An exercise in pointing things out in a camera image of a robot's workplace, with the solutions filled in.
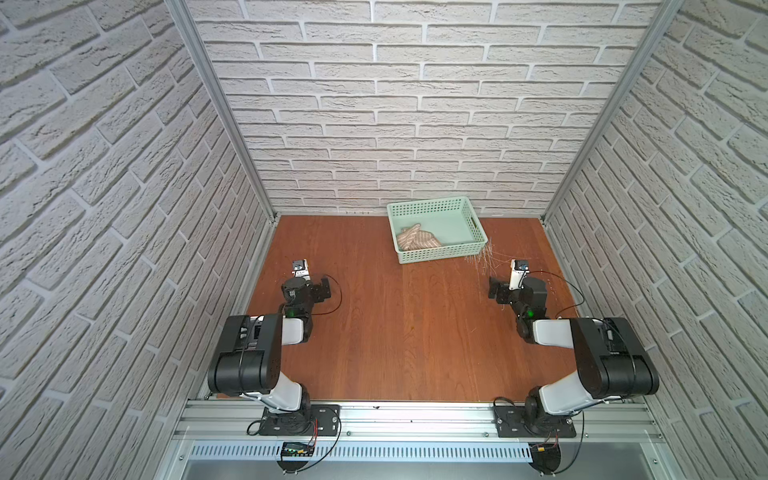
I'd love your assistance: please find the striped beige dishcloth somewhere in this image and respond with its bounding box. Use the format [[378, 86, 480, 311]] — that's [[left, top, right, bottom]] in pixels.
[[396, 224, 442, 251]]

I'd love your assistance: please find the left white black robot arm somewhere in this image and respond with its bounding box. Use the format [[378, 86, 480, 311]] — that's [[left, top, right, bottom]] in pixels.
[[207, 277, 332, 436]]

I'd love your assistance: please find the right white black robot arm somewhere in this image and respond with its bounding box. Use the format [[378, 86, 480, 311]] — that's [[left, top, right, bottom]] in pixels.
[[488, 277, 660, 439]]

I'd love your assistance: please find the loose threads pile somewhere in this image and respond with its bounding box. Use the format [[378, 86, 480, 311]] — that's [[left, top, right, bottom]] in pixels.
[[464, 238, 516, 277]]

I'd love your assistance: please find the mint green plastic basket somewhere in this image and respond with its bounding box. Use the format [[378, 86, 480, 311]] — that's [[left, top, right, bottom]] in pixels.
[[387, 196, 488, 264]]

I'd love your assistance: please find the left green controller board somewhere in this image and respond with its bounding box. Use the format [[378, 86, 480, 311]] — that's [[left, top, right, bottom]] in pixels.
[[279, 442, 316, 459]]

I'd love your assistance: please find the right round controller board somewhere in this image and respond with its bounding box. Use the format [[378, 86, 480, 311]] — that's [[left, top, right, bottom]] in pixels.
[[529, 443, 562, 475]]

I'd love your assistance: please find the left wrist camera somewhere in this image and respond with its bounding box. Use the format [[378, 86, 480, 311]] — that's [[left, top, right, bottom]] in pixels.
[[292, 259, 310, 280]]

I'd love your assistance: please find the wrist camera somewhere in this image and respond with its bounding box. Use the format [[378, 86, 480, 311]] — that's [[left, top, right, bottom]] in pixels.
[[509, 259, 529, 290], [292, 259, 310, 280]]

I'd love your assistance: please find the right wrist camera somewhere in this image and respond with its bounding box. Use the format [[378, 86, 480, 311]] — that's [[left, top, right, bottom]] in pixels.
[[509, 259, 529, 290]]

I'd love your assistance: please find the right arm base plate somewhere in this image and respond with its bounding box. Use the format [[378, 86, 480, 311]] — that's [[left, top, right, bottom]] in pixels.
[[492, 405, 577, 440]]

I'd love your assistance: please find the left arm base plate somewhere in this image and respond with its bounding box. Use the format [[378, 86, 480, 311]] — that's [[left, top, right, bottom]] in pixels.
[[248, 404, 341, 437]]

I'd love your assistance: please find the aluminium front rail frame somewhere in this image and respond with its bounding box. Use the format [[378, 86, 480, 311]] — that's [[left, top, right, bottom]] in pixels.
[[157, 400, 683, 479]]

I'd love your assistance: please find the right aluminium corner post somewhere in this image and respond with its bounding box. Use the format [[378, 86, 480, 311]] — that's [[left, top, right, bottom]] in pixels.
[[541, 0, 684, 226]]

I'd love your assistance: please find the aluminium corner post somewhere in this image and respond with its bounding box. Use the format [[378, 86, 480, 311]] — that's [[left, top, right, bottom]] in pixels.
[[166, 0, 279, 224], [541, 0, 684, 226]]

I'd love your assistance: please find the left aluminium corner post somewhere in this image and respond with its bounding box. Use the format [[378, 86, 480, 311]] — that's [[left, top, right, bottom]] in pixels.
[[166, 0, 279, 224]]

